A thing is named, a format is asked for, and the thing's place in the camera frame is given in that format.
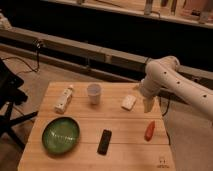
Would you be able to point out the white sponge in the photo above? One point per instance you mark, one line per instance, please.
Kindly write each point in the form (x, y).
(128, 102)

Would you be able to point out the white plastic bottle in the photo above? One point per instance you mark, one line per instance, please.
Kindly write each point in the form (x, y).
(64, 99)

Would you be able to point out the wooden table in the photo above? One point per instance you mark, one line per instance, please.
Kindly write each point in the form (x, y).
(128, 150)

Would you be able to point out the black office chair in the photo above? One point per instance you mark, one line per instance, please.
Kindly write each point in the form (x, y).
(11, 94)

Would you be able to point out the orange carrot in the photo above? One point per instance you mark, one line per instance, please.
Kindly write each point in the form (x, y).
(149, 131)

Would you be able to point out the green bowl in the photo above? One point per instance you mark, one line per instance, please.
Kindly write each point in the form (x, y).
(60, 135)

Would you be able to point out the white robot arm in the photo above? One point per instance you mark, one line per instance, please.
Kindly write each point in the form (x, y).
(163, 73)

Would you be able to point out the black remote control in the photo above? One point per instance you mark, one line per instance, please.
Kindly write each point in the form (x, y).
(104, 142)

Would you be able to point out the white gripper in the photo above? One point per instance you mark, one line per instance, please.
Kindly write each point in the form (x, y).
(148, 104)

